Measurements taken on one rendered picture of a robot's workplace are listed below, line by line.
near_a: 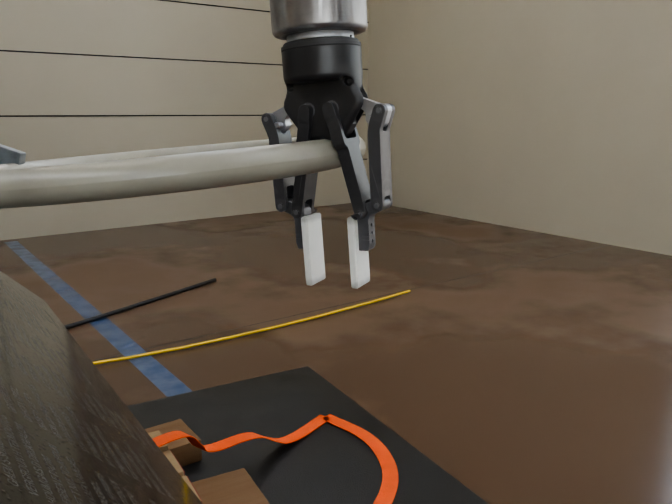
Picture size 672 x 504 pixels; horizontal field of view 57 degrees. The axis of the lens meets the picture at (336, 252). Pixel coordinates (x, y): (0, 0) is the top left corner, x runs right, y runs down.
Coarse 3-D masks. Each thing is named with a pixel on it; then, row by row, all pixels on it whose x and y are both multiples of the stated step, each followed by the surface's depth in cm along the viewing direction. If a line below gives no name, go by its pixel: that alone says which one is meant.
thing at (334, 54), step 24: (288, 48) 56; (312, 48) 55; (336, 48) 55; (360, 48) 57; (288, 72) 57; (312, 72) 55; (336, 72) 55; (360, 72) 57; (288, 96) 60; (312, 96) 58; (336, 96) 57; (360, 96) 57; (312, 120) 59
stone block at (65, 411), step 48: (0, 288) 95; (0, 336) 67; (48, 336) 87; (0, 384) 52; (48, 384) 63; (96, 384) 80; (0, 432) 43; (48, 432) 50; (96, 432) 59; (144, 432) 74; (0, 480) 36; (48, 480) 41; (96, 480) 47; (144, 480) 56
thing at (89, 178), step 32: (64, 160) 86; (96, 160) 88; (128, 160) 48; (160, 160) 48; (192, 160) 49; (224, 160) 50; (256, 160) 51; (288, 160) 53; (320, 160) 56; (0, 192) 48; (32, 192) 47; (64, 192) 47; (96, 192) 47; (128, 192) 48; (160, 192) 49
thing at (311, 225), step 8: (304, 216) 62; (312, 216) 62; (320, 216) 64; (304, 224) 61; (312, 224) 62; (320, 224) 64; (304, 232) 62; (312, 232) 62; (320, 232) 64; (304, 240) 62; (312, 240) 62; (320, 240) 64; (304, 248) 62; (312, 248) 62; (320, 248) 64; (304, 256) 62; (312, 256) 62; (320, 256) 64; (312, 264) 62; (320, 264) 64; (312, 272) 63; (320, 272) 64; (312, 280) 63; (320, 280) 64
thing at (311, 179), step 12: (300, 108) 58; (312, 108) 59; (300, 120) 59; (300, 132) 59; (300, 180) 61; (312, 180) 62; (300, 192) 61; (312, 192) 63; (300, 204) 62; (312, 204) 63; (300, 216) 62
